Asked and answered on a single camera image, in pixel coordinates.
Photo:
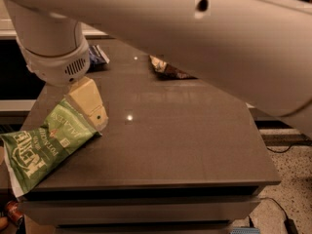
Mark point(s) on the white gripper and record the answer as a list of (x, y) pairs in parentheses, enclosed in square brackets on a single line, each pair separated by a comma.
[(56, 67)]

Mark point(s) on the green jalapeno chip bag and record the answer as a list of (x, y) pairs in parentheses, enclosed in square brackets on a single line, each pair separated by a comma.
[(31, 155)]

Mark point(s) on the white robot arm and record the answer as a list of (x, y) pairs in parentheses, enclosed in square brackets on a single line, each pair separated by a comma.
[(259, 51)]

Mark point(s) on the blue chip bag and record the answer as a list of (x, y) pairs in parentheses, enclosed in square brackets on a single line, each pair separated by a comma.
[(97, 55)]

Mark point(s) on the brown salt chip bag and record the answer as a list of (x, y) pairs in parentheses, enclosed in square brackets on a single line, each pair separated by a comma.
[(163, 68)]

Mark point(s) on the grey drawer cabinet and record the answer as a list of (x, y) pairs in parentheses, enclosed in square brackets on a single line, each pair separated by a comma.
[(147, 206)]

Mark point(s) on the red soda can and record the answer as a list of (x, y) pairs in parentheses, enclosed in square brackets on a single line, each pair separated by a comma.
[(13, 213)]

